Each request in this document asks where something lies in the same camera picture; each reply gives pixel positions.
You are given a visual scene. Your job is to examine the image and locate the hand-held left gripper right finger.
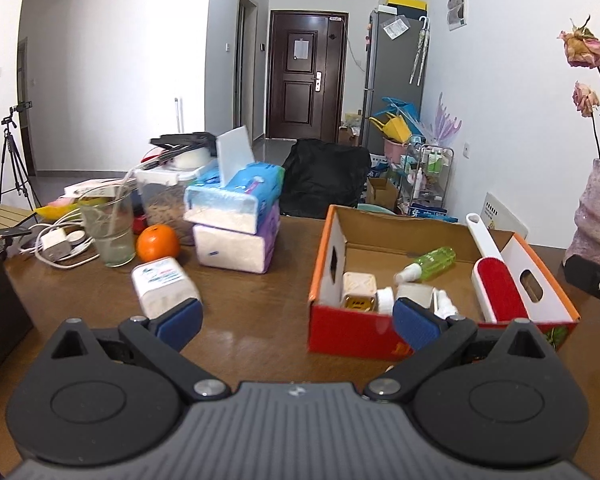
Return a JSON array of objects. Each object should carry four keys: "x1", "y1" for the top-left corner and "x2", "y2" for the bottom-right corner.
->
[{"x1": 364, "y1": 297, "x2": 552, "y2": 403}]

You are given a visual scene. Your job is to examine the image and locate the grey refrigerator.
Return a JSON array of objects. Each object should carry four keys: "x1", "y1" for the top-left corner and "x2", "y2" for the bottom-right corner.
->
[{"x1": 362, "y1": 9, "x2": 431, "y2": 153}]

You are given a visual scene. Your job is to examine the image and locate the pink ceramic vase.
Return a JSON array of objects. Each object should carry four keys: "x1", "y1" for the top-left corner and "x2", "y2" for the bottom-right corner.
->
[{"x1": 562, "y1": 158, "x2": 600, "y2": 265}]

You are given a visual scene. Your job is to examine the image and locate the purple tissue pack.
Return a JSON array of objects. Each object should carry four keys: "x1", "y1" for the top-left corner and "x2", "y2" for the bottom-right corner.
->
[{"x1": 252, "y1": 200, "x2": 282, "y2": 262}]

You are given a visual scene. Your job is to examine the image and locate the black folded stand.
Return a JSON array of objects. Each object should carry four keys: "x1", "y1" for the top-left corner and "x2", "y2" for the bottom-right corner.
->
[{"x1": 150, "y1": 131, "x2": 216, "y2": 154}]

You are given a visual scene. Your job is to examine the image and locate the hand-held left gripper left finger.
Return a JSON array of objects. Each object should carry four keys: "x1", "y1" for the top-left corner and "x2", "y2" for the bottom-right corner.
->
[{"x1": 49, "y1": 297, "x2": 232, "y2": 403}]

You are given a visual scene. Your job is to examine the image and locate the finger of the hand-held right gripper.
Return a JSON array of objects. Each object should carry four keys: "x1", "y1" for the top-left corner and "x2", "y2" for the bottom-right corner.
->
[{"x1": 564, "y1": 255, "x2": 600, "y2": 309}]

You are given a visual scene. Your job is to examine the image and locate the metal rolling cart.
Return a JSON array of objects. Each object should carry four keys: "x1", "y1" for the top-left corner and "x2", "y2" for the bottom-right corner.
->
[{"x1": 399, "y1": 144, "x2": 453, "y2": 217}]

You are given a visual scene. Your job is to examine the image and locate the white bowl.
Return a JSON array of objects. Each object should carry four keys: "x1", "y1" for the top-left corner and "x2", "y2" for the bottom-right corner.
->
[{"x1": 172, "y1": 148, "x2": 214, "y2": 171}]

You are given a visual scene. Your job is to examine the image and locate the blue and yellow dustpans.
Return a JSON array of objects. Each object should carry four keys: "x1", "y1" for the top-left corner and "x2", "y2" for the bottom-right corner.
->
[{"x1": 370, "y1": 95, "x2": 423, "y2": 143}]

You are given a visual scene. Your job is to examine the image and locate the white bottle cap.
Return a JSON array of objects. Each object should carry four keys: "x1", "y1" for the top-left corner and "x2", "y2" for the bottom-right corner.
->
[{"x1": 376, "y1": 286, "x2": 396, "y2": 316}]

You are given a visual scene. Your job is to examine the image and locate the dried pink roses bouquet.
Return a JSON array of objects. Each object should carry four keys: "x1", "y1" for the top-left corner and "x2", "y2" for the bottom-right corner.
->
[{"x1": 557, "y1": 10, "x2": 600, "y2": 168}]

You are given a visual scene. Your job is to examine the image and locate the green spray bottle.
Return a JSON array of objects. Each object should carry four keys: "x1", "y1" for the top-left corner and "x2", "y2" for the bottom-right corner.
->
[{"x1": 394, "y1": 246, "x2": 456, "y2": 283}]

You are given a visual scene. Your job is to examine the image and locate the white sign board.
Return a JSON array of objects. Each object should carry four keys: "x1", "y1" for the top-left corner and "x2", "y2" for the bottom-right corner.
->
[{"x1": 481, "y1": 191, "x2": 528, "y2": 241}]

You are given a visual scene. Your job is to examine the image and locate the white folded umbrella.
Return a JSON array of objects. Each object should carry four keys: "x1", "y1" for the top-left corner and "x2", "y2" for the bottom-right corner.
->
[{"x1": 409, "y1": 16, "x2": 431, "y2": 86}]

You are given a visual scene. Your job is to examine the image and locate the white flat box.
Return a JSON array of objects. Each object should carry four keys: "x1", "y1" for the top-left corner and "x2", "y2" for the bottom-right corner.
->
[{"x1": 64, "y1": 178, "x2": 127, "y2": 199}]

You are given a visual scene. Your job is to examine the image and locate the black camera tripod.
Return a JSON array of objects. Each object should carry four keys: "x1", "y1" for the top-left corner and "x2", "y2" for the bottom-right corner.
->
[{"x1": 0, "y1": 101, "x2": 36, "y2": 211}]

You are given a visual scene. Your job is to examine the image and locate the white tissue pack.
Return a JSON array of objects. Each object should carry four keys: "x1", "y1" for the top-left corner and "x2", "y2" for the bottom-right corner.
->
[{"x1": 192, "y1": 224, "x2": 276, "y2": 275}]

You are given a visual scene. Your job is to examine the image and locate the dark brown door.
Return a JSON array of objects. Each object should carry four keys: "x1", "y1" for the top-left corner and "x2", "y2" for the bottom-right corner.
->
[{"x1": 266, "y1": 10, "x2": 348, "y2": 141}]

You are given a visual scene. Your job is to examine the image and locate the small cardboard box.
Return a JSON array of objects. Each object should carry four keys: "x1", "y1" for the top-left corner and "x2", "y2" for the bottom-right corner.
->
[{"x1": 367, "y1": 177, "x2": 400, "y2": 211}]

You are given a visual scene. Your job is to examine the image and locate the red and white lint brush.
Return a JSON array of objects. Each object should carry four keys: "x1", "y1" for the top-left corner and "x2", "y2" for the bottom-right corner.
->
[{"x1": 466, "y1": 212, "x2": 530, "y2": 323}]

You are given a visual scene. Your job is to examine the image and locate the wooden folding stool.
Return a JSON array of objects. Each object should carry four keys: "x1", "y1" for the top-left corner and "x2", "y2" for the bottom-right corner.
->
[{"x1": 0, "y1": 204, "x2": 39, "y2": 261}]

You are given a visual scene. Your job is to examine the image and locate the white charger with cables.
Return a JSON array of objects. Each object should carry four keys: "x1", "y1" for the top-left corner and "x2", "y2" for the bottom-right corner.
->
[{"x1": 32, "y1": 210, "x2": 98, "y2": 268}]

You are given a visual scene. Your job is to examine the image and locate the clear grain container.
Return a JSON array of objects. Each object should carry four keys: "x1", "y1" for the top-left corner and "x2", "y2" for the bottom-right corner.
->
[{"x1": 135, "y1": 167, "x2": 206, "y2": 246}]

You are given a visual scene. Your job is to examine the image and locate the pink bucket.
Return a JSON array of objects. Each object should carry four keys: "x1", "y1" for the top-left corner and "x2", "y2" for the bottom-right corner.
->
[{"x1": 384, "y1": 137, "x2": 411, "y2": 164}]

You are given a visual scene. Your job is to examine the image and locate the yellow packet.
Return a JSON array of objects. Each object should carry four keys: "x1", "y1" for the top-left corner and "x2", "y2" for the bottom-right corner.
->
[{"x1": 35, "y1": 199, "x2": 81, "y2": 221}]

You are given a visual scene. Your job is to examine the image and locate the drinking glass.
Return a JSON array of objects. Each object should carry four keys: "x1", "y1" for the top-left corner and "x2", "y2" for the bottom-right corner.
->
[{"x1": 77, "y1": 180, "x2": 136, "y2": 268}]

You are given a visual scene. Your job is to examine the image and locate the blue tissue pack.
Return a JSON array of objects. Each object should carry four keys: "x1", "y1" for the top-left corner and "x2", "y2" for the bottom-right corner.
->
[{"x1": 184, "y1": 161, "x2": 286, "y2": 235}]

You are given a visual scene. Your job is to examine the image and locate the small white bottle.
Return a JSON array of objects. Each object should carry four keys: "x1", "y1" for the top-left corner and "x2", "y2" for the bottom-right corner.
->
[{"x1": 432, "y1": 290, "x2": 456, "y2": 320}]

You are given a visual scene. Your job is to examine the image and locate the orange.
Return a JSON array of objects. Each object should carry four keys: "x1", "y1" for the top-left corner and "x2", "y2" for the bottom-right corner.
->
[{"x1": 136, "y1": 225, "x2": 181, "y2": 263}]

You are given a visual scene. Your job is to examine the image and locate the clear plastic pouch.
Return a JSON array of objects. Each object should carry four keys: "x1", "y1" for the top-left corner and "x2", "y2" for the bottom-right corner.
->
[{"x1": 382, "y1": 16, "x2": 411, "y2": 41}]

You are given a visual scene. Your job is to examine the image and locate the red cardboard box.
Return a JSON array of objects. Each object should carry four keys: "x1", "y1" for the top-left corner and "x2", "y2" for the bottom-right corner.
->
[{"x1": 307, "y1": 204, "x2": 581, "y2": 361}]

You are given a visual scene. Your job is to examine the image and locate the white charger cube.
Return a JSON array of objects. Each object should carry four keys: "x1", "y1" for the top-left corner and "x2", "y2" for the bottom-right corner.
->
[{"x1": 342, "y1": 271, "x2": 378, "y2": 313}]

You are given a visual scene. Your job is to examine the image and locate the black paper bag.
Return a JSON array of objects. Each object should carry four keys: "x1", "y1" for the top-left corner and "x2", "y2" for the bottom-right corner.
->
[{"x1": 0, "y1": 220, "x2": 34, "y2": 391}]

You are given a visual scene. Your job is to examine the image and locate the cotton swab box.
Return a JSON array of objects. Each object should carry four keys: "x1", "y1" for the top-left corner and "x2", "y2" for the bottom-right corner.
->
[{"x1": 131, "y1": 257, "x2": 203, "y2": 321}]

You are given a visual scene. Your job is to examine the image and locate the purple lavender bunch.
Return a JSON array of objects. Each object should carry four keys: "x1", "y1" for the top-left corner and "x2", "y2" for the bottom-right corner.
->
[{"x1": 422, "y1": 92, "x2": 463, "y2": 148}]

